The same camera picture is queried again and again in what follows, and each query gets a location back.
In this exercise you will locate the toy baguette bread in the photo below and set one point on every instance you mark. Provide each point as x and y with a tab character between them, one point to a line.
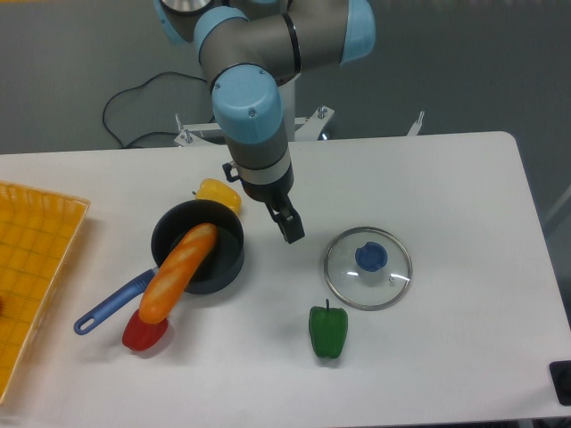
177	270

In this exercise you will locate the dark pot with blue handle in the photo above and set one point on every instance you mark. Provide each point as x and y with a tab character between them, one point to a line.
217	271

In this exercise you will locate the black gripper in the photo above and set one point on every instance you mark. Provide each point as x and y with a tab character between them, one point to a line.
271	186

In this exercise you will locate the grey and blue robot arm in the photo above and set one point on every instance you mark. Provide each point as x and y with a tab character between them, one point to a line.
247	50

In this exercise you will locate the black object at table corner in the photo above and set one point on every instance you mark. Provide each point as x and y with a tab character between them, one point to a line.
560	376

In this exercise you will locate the yellow toy bell pepper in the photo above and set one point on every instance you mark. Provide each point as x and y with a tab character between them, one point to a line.
212	189

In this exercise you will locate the green toy bell pepper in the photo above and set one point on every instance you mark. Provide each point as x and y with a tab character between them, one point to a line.
328	328

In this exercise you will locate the glass pot lid blue knob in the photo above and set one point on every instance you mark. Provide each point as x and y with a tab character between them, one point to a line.
367	268

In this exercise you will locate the yellow plastic basket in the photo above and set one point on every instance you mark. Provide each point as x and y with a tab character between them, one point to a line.
38	228

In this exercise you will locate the red toy bell pepper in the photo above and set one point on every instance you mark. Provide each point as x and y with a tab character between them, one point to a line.
140	336

